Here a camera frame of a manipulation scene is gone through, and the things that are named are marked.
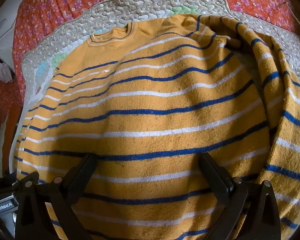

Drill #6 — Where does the white furniture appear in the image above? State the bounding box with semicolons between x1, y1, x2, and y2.
0;0;28;64

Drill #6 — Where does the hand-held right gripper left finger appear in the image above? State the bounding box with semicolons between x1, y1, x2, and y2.
14;153;98;240

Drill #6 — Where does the yellow striped sweater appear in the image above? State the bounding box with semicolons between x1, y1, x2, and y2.
14;14;300;240

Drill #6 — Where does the red floral bedsheet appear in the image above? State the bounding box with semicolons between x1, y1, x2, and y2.
0;0;300;150

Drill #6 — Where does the quilted pastel patchwork mat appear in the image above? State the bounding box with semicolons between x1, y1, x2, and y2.
11;0;300;170

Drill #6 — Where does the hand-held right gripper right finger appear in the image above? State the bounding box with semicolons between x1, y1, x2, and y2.
198;152;282;240

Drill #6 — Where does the white crumpled cloth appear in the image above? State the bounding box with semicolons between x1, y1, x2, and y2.
0;61;16;83

